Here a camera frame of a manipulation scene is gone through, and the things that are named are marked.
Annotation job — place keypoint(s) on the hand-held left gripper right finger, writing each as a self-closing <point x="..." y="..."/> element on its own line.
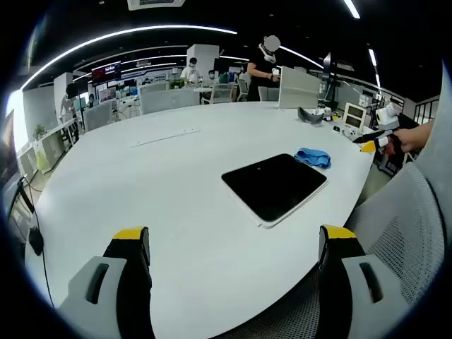
<point x="353" y="282"/>

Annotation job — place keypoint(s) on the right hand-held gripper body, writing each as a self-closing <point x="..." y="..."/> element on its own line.
<point x="388" y="118"/>

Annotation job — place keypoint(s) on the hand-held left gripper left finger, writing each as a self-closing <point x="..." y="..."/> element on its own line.
<point x="106" y="282"/>

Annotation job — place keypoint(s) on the blue cleaning cloth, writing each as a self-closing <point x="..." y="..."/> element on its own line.
<point x="312" y="156"/>

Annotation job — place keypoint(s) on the person's right hand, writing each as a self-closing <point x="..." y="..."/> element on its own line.
<point x="415" y="137"/>

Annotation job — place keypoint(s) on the small white round device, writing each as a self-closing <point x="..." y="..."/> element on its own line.
<point x="351" y="132"/>

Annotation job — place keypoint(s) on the white device with screen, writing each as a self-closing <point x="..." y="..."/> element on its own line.
<point x="355" y="114"/>

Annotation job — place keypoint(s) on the black curved headset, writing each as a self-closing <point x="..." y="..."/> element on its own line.
<point x="310" y="116"/>

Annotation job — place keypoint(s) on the grey mesh office chair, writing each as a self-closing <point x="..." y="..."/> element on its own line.
<point x="406" y="219"/>

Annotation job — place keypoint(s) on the black power adapter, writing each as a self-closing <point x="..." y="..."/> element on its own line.
<point x="35" y="240"/>

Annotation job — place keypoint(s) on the grey desk partition panel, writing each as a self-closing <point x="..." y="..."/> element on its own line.
<point x="298" y="88"/>

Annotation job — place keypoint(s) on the green potted plant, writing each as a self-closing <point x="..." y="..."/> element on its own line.
<point x="39" y="131"/>

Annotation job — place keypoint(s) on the dark computer monitor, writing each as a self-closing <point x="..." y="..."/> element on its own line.
<point x="7" y="148"/>

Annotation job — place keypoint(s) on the long grey desk partition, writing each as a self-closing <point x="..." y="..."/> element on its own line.
<point x="169" y="100"/>

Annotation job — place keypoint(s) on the red wall screen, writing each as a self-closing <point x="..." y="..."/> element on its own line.
<point x="106" y="71"/>

